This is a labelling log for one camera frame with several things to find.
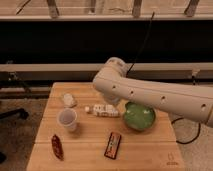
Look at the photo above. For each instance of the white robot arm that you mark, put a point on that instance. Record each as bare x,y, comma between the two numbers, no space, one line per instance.
192,102

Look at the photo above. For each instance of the green ceramic bowl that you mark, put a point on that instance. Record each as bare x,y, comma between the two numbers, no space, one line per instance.
138,117

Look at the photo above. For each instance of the white labelled bottle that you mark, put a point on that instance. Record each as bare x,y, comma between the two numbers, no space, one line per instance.
102,110

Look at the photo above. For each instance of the crumpled white paper ball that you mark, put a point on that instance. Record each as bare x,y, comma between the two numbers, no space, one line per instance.
69,100

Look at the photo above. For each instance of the red chocolate bar wrapper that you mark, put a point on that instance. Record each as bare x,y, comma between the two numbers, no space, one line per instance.
112,145

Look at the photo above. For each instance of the dark red snack packet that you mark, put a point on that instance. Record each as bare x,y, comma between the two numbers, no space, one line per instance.
57,147

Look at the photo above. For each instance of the black office chair base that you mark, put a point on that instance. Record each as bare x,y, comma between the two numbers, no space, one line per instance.
22,113

